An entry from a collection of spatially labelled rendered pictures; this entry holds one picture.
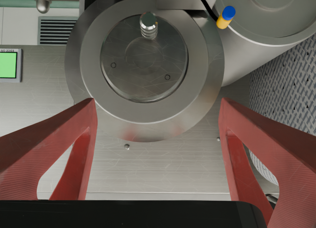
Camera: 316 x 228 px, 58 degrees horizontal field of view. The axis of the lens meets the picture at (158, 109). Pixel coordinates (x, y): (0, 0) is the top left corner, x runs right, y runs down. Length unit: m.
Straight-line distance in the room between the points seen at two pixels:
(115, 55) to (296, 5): 0.18
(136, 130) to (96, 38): 0.09
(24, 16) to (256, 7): 3.20
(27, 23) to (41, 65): 2.75
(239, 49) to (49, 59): 0.43
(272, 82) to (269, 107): 0.04
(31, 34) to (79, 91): 3.07
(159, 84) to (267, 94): 0.24
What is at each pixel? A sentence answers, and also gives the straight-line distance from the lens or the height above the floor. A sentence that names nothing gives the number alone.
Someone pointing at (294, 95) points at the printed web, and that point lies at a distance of 0.38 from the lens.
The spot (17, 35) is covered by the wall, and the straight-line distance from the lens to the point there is 3.38.
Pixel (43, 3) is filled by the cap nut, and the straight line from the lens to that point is 0.66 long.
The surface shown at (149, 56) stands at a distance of 0.25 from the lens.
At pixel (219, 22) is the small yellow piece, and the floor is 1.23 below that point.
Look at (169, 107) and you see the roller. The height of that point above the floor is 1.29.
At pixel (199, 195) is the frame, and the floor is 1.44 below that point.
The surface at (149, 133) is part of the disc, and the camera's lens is 0.26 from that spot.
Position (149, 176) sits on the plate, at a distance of 0.59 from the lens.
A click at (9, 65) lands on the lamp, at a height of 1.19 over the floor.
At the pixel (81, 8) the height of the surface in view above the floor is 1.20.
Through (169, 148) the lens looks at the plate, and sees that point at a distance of 0.59.
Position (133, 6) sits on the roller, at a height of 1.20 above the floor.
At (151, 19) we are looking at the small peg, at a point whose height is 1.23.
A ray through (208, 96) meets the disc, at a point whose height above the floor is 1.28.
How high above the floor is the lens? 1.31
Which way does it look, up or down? 4 degrees down
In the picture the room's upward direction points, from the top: 179 degrees counter-clockwise
